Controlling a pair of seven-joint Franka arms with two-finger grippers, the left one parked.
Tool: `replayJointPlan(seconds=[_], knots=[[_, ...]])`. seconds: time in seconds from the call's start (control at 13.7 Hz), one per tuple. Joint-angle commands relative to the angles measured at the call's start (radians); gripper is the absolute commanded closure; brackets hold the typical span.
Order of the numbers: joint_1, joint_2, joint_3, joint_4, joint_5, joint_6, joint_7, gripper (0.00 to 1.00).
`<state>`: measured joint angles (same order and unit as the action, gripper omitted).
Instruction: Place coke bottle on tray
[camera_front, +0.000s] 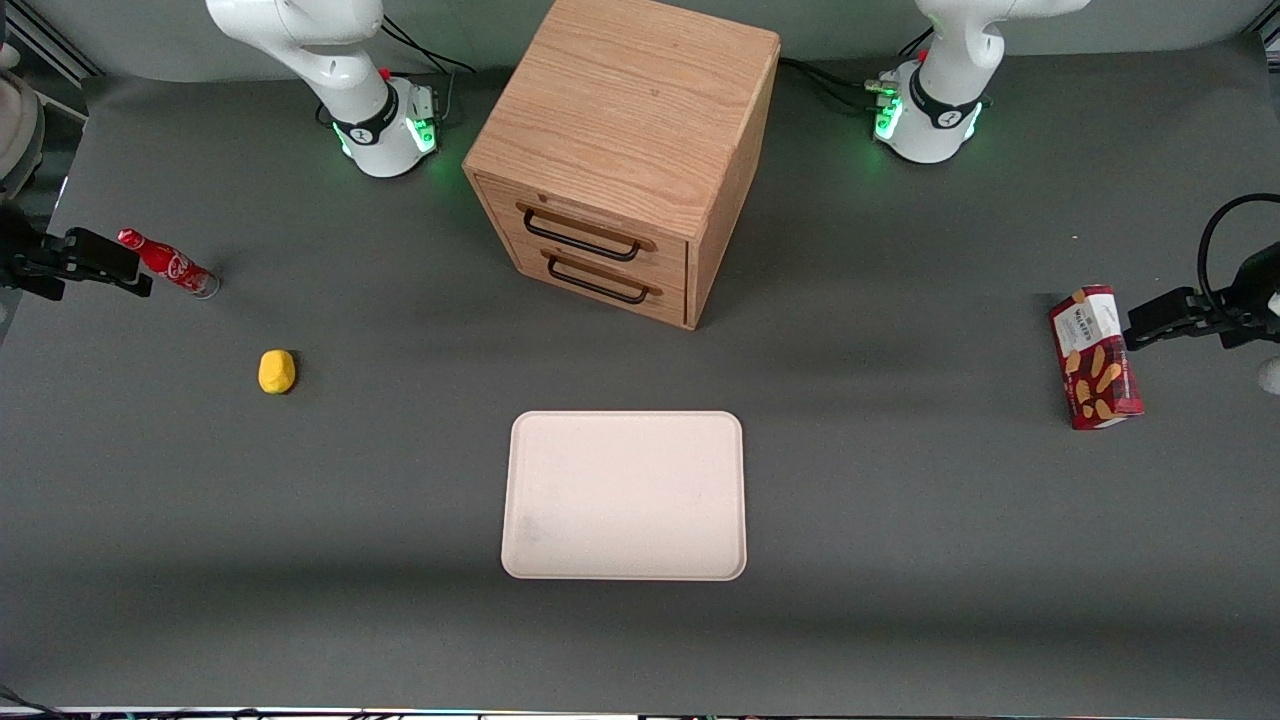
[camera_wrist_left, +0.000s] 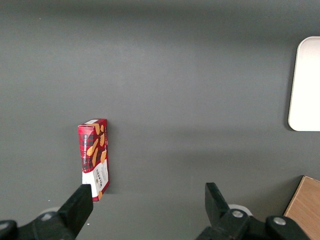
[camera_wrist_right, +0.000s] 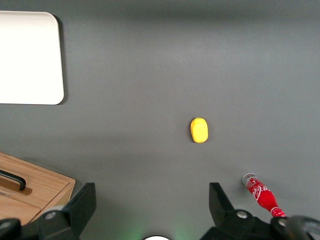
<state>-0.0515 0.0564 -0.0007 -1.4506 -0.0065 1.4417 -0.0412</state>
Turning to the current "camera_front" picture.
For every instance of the yellow lemon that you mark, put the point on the yellow lemon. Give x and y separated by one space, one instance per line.
276 371

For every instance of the red shortbread cookie box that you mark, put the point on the red shortbread cookie box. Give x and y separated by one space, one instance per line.
1095 360

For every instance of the beige round object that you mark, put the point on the beige round object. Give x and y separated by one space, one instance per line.
20 120

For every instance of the wooden drawer front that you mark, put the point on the wooden drawer front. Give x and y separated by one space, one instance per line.
640 305
600 215

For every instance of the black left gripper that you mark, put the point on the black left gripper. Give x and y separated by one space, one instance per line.
1252 291

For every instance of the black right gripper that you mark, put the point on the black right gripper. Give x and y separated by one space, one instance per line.
12 250

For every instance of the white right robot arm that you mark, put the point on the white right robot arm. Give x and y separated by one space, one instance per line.
300 40

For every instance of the beige rectangular tray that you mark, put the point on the beige rectangular tray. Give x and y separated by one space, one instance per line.
625 495

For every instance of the wooden drawer cabinet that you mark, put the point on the wooden drawer cabinet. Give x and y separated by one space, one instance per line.
620 100

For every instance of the aluminium frame rail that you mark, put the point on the aluminium frame rail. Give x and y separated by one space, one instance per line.
1265 45
50 45

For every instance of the red coke bottle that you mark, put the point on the red coke bottle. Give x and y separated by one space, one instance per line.
165 262

